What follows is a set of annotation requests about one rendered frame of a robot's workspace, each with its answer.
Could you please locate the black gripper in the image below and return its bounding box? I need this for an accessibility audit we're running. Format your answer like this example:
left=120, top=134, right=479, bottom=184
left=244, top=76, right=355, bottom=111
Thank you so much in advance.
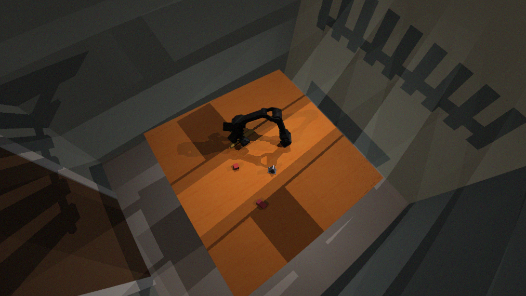
left=233, top=130, right=250, bottom=146

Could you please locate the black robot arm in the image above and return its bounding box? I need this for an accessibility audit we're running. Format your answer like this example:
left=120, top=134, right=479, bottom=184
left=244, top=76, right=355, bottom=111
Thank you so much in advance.
left=223, top=107, right=292, bottom=148

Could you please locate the pink rectangular block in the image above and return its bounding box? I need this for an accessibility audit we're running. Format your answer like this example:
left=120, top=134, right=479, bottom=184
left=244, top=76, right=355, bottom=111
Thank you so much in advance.
left=256, top=199, right=267, bottom=209

